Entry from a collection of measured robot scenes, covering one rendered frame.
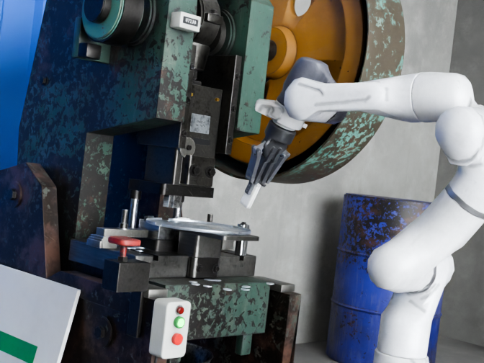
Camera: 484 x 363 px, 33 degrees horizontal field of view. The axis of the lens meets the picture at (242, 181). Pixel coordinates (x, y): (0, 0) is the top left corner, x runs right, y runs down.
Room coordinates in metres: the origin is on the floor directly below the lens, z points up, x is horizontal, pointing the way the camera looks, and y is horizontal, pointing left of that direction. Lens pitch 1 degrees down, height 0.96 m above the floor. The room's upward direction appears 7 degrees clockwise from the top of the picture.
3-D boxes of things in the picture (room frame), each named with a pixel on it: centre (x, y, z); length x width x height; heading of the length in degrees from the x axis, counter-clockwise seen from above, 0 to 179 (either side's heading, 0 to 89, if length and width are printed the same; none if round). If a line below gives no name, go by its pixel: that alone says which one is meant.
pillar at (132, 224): (2.33, 0.30, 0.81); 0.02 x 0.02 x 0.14
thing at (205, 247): (2.22, 0.07, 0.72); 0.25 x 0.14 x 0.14; 46
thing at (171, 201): (2.33, 0.19, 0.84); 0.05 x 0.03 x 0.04; 136
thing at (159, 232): (2.34, 0.19, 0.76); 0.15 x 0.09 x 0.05; 136
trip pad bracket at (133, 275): (1.96, 0.25, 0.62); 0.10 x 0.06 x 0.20; 136
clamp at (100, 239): (2.22, 0.31, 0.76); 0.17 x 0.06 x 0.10; 136
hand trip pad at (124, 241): (1.94, 0.26, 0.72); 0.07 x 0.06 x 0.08; 46
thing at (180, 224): (2.25, 0.10, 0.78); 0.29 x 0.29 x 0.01
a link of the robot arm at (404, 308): (1.84, -0.42, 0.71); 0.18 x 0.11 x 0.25; 137
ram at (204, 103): (2.31, 0.17, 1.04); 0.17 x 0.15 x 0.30; 46
